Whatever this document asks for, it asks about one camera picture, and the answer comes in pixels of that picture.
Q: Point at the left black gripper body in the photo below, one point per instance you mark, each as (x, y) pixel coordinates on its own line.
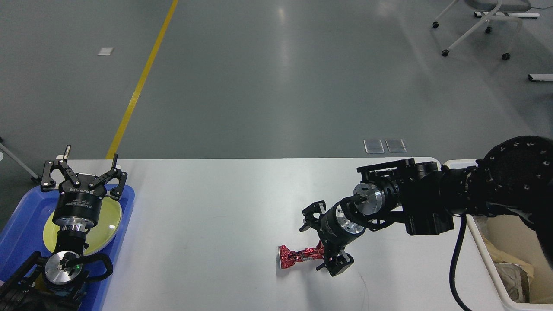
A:
(78, 207)

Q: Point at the white office chair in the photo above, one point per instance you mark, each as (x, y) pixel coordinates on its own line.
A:
(490, 11)

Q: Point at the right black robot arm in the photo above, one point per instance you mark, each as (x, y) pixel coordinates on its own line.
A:
(513, 178)

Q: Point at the beige plastic bin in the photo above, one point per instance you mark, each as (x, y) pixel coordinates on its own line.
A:
(478, 283)

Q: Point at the clear floor plate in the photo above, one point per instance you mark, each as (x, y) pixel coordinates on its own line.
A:
(373, 146)
(396, 145)

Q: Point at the red foil wrapper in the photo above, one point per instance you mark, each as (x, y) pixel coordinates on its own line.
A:
(288, 258)

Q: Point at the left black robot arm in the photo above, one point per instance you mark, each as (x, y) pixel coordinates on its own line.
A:
(58, 281)

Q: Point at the left clear floor plate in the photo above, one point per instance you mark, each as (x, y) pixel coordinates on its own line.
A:
(373, 146)

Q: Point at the white floor rail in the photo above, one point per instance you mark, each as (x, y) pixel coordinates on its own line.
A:
(540, 77)

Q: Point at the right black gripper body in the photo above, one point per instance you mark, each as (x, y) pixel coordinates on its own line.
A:
(335, 230)

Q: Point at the large paper bag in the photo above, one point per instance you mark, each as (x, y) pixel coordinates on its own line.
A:
(499, 256)

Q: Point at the yellow plastic plate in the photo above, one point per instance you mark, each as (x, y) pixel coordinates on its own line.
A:
(109, 219)

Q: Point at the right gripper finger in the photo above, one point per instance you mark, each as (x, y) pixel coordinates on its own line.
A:
(335, 260)
(313, 215)

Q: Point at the clear plastic bag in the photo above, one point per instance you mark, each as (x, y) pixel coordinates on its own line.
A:
(515, 281)

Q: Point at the right clear floor plate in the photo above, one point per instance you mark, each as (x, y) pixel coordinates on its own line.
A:
(396, 145)

